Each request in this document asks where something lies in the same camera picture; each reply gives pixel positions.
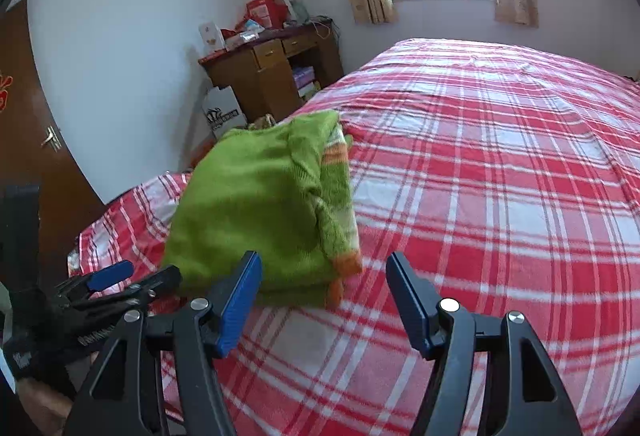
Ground metal door handle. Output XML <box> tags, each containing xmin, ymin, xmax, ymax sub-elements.
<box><xmin>41</xmin><ymin>126</ymin><xmax>63</xmax><ymax>152</ymax></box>

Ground red gift bag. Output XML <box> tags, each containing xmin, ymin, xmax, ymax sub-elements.
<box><xmin>245</xmin><ymin>0</ymin><xmax>281</xmax><ymax>30</ymax></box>

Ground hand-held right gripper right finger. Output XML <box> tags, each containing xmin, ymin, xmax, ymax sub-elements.
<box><xmin>386</xmin><ymin>251</ymin><xmax>583</xmax><ymax>436</ymax></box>

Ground stack of boxes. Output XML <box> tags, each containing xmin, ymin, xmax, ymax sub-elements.
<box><xmin>291</xmin><ymin>65</ymin><xmax>321</xmax><ymax>98</ymax></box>

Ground red door decoration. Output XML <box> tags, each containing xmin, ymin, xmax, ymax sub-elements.
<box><xmin>0</xmin><ymin>72</ymin><xmax>15</xmax><ymax>113</ymax></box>

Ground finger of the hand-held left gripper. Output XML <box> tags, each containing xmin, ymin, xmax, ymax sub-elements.
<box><xmin>75</xmin><ymin>265</ymin><xmax>182</xmax><ymax>317</ymax></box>
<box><xmin>55</xmin><ymin>260</ymin><xmax>135</xmax><ymax>303</ymax></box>

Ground brown wooden desk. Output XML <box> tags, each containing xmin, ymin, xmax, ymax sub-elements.
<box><xmin>198</xmin><ymin>24</ymin><xmax>346</xmax><ymax>121</ymax></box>

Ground white packet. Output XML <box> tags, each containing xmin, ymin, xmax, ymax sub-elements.
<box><xmin>225</xmin><ymin>29</ymin><xmax>265</xmax><ymax>51</ymax></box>

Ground white box with black print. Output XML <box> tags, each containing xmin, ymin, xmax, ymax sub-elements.
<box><xmin>201</xmin><ymin>86</ymin><xmax>248</xmax><ymax>140</ymax></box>

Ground green knitted sweater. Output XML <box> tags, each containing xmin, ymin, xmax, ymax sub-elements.
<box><xmin>164</xmin><ymin>110</ymin><xmax>363</xmax><ymax>307</ymax></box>

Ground white printed box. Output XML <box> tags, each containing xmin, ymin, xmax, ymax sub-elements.
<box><xmin>198</xmin><ymin>21</ymin><xmax>224</xmax><ymax>57</ymax></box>

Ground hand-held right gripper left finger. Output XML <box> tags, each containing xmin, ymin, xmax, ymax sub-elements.
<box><xmin>62</xmin><ymin>250</ymin><xmax>263</xmax><ymax>436</ymax></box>

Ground brown wooden door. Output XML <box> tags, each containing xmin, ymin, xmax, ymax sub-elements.
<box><xmin>0</xmin><ymin>0</ymin><xmax>107</xmax><ymax>297</ymax></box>

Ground red plaid bed sheet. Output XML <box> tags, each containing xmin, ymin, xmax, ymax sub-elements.
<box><xmin>67</xmin><ymin>38</ymin><xmax>640</xmax><ymax>436</ymax></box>

